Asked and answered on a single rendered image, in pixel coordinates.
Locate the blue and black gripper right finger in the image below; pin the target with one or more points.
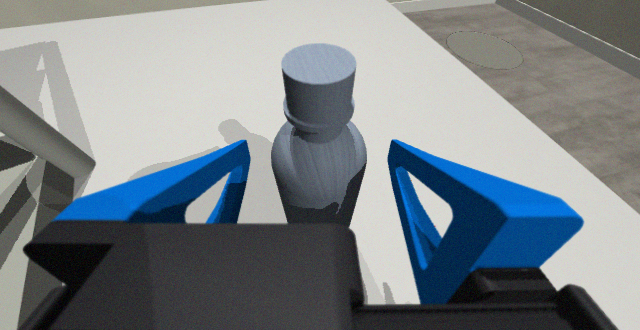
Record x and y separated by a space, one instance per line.
496 223

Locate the grey bottle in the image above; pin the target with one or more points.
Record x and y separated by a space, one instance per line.
319 156

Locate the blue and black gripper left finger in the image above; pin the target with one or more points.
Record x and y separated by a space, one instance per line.
163 196

